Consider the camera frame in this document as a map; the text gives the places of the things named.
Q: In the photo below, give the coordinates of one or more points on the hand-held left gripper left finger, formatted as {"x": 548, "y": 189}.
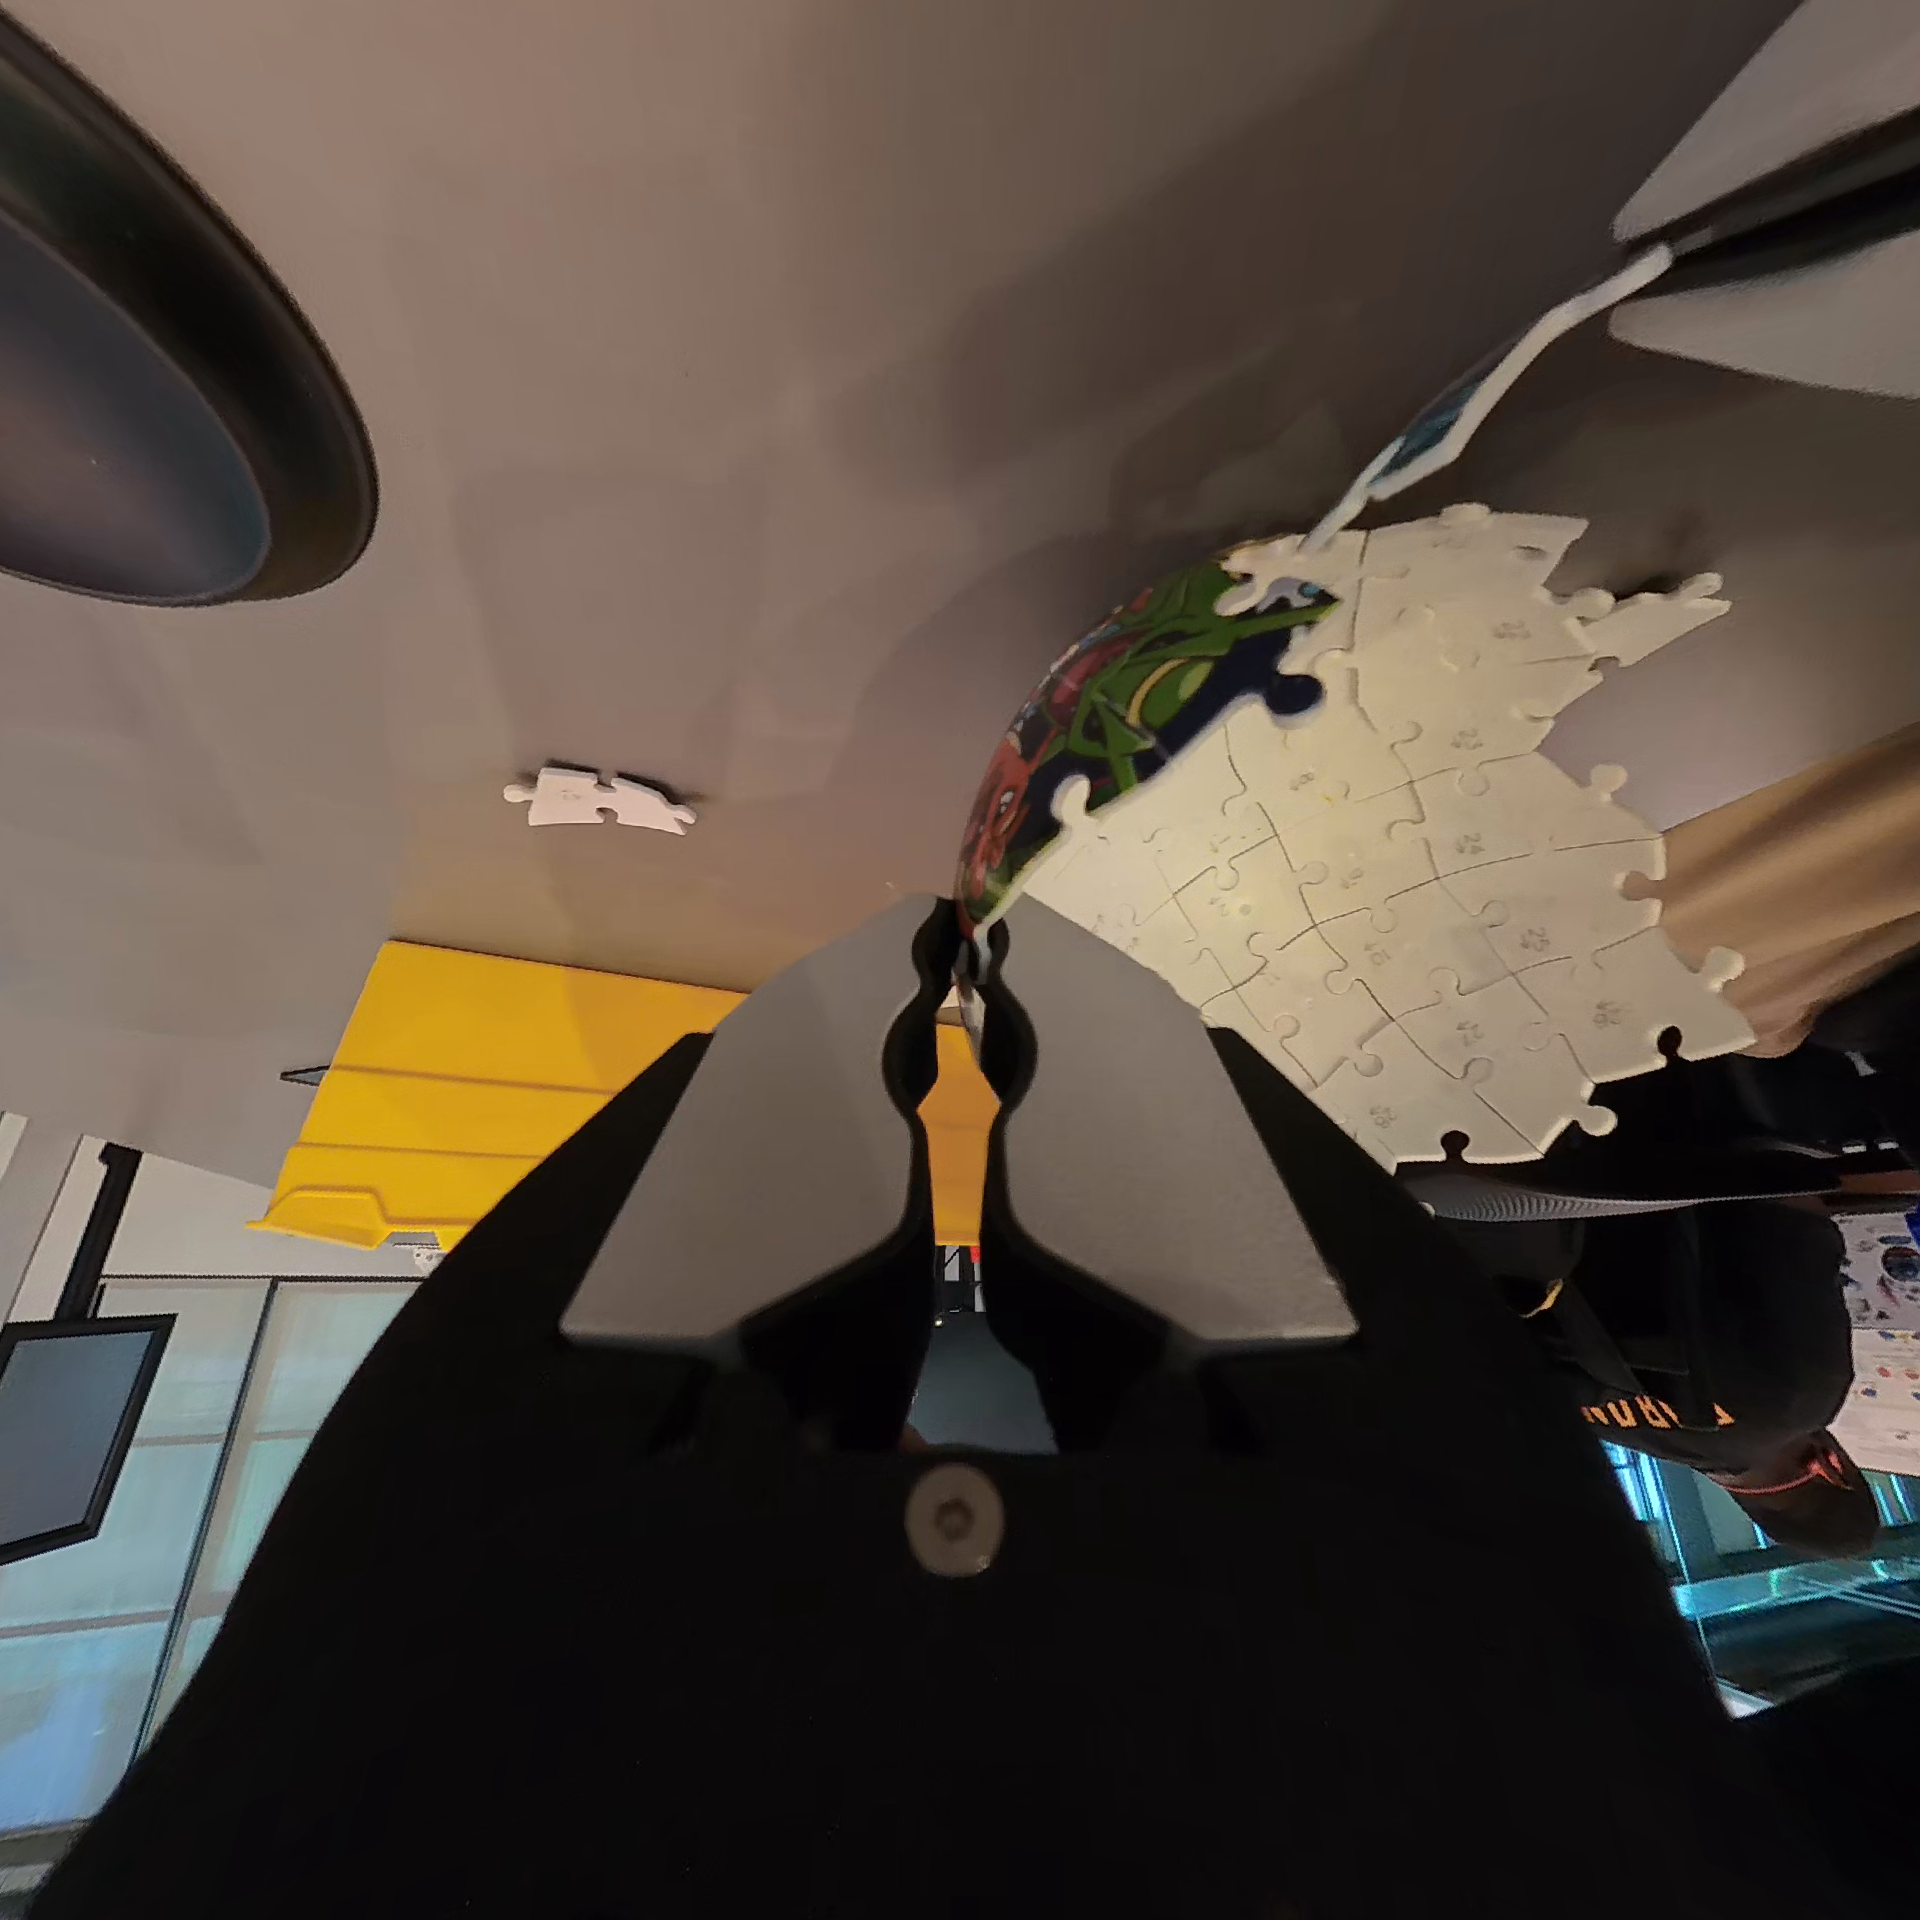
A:
{"x": 750, "y": 1186}

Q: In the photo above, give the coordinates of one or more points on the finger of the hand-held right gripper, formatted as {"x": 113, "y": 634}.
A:
{"x": 1799, "y": 107}
{"x": 1799, "y": 317}

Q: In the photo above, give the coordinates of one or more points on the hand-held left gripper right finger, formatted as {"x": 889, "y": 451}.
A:
{"x": 1154, "y": 1186}

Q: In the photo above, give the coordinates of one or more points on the partly built puzzle ball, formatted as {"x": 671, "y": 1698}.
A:
{"x": 1424, "y": 902}

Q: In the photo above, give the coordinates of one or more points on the joined white puzzle piece pair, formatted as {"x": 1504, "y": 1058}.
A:
{"x": 579, "y": 800}

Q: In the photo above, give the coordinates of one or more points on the black round puzzle stand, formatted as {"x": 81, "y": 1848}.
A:
{"x": 120, "y": 421}

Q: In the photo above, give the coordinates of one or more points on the yellow plastic bin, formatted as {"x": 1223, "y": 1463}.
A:
{"x": 450, "y": 1096}

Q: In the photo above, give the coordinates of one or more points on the person's beige trousers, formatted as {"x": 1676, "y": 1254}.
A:
{"x": 1799, "y": 886}

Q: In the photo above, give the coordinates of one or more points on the black computer monitor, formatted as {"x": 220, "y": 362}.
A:
{"x": 66, "y": 1435}

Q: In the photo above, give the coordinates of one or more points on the printed wall poster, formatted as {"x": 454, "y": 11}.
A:
{"x": 1886, "y": 1350}

